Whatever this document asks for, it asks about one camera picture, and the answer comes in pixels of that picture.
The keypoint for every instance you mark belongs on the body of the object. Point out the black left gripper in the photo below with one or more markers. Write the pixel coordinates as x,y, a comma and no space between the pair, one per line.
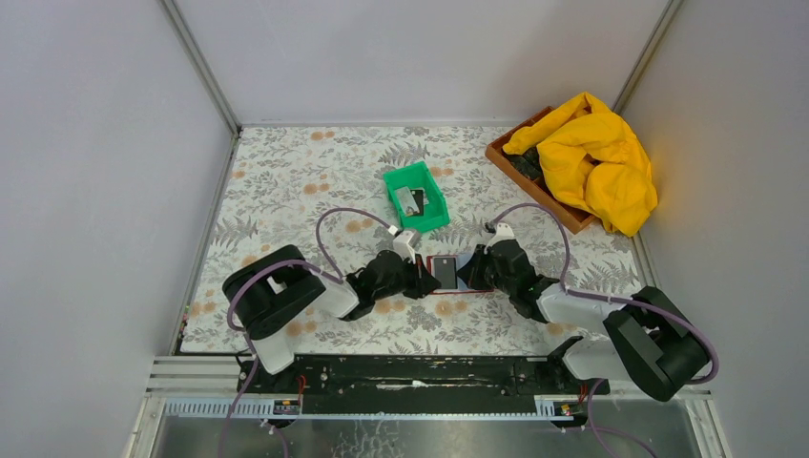
423,282

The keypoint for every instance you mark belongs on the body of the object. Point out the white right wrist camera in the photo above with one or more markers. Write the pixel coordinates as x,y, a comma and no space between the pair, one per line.
500,231

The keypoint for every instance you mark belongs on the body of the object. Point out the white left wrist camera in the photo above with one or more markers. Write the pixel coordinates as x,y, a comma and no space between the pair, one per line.
404,242

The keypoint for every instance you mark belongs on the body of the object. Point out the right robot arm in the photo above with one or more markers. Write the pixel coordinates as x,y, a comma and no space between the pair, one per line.
643,339

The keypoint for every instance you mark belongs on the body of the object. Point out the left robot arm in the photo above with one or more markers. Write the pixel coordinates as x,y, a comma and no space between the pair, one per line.
270,293

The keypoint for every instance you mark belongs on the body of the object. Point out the green plastic bin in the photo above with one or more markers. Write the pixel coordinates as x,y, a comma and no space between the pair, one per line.
418,176

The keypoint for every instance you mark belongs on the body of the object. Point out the black VIP credit card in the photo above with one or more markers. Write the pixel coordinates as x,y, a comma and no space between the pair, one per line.
416,205

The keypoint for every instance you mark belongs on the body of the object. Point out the dark grey credit card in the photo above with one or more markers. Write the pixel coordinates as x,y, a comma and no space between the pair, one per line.
444,270

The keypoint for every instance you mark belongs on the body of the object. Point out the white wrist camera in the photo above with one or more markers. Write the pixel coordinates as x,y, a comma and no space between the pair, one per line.
404,242
500,231

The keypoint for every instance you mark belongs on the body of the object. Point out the red leather card holder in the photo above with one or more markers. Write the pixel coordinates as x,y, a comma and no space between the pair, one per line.
461,260

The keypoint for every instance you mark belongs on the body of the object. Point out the yellow cloth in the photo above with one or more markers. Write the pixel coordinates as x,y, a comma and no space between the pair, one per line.
592,161

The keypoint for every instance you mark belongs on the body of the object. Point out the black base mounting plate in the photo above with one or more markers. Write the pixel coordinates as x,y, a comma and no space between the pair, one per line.
477,385

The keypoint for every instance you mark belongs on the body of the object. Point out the floral patterned table mat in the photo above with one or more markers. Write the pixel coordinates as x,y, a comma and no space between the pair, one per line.
322,189

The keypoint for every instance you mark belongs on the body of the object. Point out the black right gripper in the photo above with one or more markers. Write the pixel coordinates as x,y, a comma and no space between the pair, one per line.
472,269

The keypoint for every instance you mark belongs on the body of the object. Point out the brown wooden tray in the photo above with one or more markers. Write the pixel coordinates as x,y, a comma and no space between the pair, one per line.
573,219

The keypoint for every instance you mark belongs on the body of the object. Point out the dark items in tray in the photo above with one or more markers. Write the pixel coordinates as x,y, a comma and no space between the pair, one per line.
528,164

